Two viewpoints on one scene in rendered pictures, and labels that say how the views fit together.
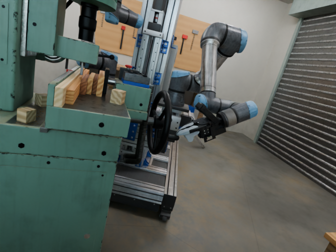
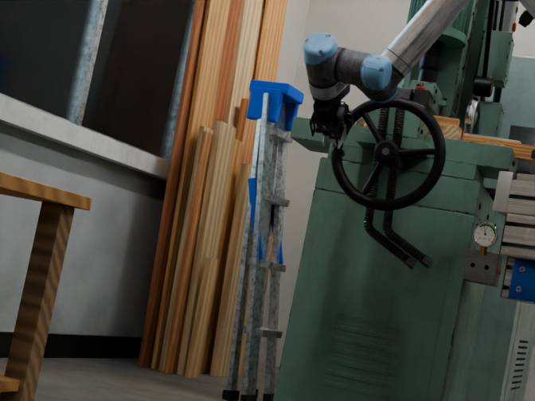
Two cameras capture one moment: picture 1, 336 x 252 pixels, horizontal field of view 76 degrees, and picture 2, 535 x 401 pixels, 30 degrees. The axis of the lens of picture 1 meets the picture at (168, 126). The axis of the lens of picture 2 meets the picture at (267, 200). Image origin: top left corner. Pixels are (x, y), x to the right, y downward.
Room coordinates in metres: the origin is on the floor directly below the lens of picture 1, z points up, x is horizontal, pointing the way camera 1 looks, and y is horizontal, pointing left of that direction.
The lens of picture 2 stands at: (2.25, -2.06, 0.44)
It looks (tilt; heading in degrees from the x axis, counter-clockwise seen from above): 4 degrees up; 128
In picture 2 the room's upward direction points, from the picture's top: 11 degrees clockwise
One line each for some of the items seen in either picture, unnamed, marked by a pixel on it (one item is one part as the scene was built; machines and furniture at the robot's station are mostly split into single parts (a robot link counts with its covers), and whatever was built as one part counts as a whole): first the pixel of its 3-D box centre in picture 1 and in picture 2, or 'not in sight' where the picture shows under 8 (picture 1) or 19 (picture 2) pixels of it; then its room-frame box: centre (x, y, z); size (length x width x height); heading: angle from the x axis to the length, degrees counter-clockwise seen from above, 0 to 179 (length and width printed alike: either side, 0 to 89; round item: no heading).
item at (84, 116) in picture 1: (107, 101); (400, 145); (0.83, 0.26, 0.87); 0.61 x 0.30 x 0.06; 20
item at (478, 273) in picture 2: not in sight; (483, 268); (1.11, 0.32, 0.58); 0.12 x 0.08 x 0.08; 110
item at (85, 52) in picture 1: (78, 52); (425, 101); (0.81, 0.39, 1.03); 0.14 x 0.07 x 0.09; 110
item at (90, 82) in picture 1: (91, 82); not in sight; (0.83, 0.33, 0.93); 0.21 x 0.02 x 0.06; 20
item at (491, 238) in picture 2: not in sight; (485, 238); (1.13, 0.26, 0.65); 0.06 x 0.04 x 0.08; 20
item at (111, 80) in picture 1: (113, 82); not in sight; (0.84, 0.25, 0.95); 0.09 x 0.07 x 0.09; 20
